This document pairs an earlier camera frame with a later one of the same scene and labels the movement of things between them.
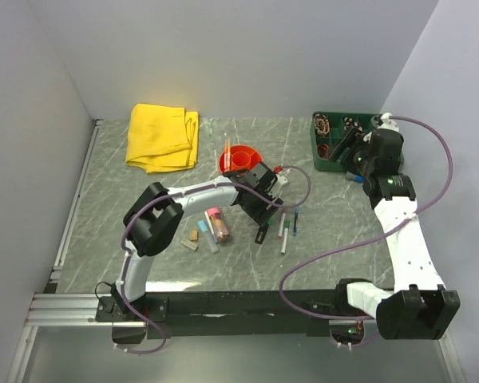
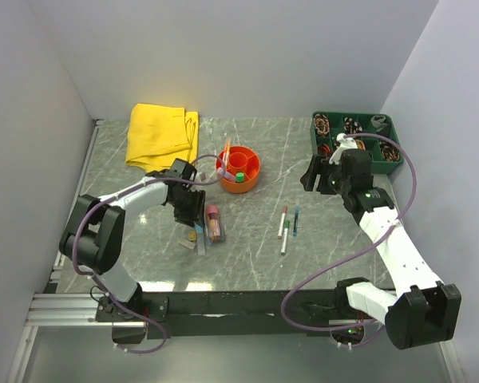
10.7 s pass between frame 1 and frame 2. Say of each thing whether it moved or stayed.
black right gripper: moved
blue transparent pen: stayed
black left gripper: moved
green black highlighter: moved
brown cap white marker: stayed
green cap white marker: stayed
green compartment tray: stayed
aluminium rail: stayed
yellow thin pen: stayed
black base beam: stayed
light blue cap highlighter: moved
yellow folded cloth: stayed
